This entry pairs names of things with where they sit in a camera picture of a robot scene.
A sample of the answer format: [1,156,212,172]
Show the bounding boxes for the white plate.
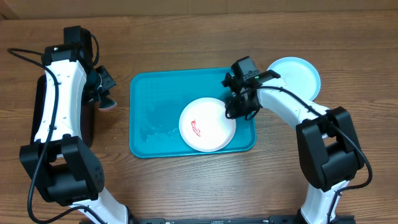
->
[179,98,236,152]

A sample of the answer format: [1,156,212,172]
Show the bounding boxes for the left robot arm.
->
[19,42,136,223]

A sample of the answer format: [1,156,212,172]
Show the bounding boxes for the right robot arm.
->
[222,70,369,223]

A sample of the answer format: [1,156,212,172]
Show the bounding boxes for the blue plastic tray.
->
[129,67,257,159]

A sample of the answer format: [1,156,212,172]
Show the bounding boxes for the dark maroon tray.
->
[30,75,95,147]

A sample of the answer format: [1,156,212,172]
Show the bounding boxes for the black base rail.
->
[79,214,356,224]

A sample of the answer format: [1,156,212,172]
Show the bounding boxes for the light blue plate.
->
[267,57,321,101]

